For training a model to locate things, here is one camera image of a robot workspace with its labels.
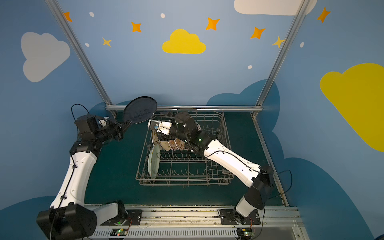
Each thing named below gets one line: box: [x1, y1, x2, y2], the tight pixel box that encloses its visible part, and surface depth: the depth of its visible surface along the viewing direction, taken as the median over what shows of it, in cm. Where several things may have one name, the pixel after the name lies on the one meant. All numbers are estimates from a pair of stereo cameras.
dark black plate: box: [123, 96, 158, 125], surface depth 80 cm
